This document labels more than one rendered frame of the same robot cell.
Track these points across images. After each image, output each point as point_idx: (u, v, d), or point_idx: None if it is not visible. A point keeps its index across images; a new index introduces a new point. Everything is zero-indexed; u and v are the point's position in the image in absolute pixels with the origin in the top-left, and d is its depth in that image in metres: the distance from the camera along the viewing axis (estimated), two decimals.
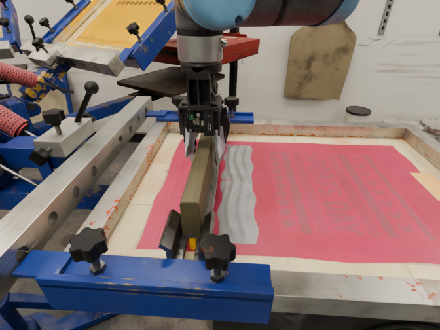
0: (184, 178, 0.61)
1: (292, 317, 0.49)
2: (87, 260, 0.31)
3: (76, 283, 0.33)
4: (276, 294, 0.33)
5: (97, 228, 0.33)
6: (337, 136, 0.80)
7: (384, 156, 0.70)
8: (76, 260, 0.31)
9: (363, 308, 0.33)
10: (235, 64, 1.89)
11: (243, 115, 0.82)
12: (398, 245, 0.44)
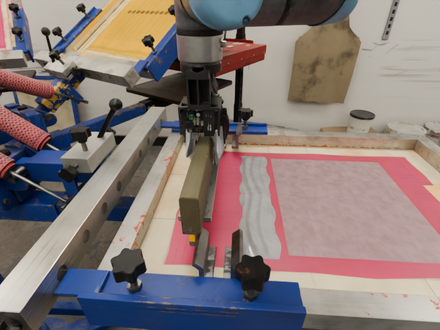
0: None
1: (312, 329, 0.51)
2: (129, 281, 0.33)
3: (116, 302, 0.34)
4: (307, 312, 0.35)
5: (135, 249, 0.35)
6: (349, 147, 0.81)
7: (396, 167, 0.71)
8: (118, 281, 0.33)
9: (389, 325, 0.35)
10: (241, 69, 1.90)
11: (256, 126, 0.84)
12: (417, 260, 0.46)
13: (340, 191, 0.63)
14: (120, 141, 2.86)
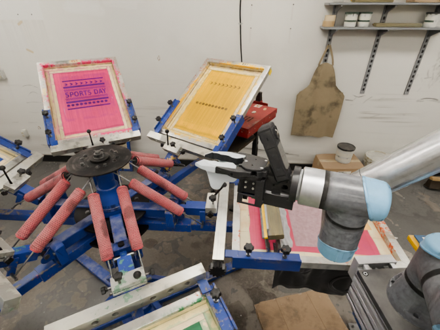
0: (257, 219, 1.43)
1: (304, 274, 1.31)
2: (250, 252, 1.13)
3: (244, 258, 1.15)
4: (302, 262, 1.15)
5: (249, 243, 1.15)
6: None
7: None
8: (247, 252, 1.13)
9: (327, 266, 1.15)
10: None
11: None
12: None
13: (317, 219, 1.43)
14: None
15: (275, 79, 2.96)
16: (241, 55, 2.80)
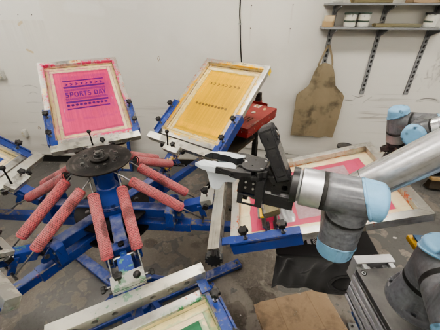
0: None
1: (304, 274, 1.31)
2: (244, 234, 1.08)
3: (241, 243, 1.10)
4: (303, 233, 1.06)
5: (243, 225, 1.10)
6: (329, 158, 1.49)
7: (353, 165, 1.38)
8: (241, 235, 1.08)
9: None
10: None
11: None
12: None
13: None
14: None
15: (275, 79, 2.97)
16: (241, 55, 2.80)
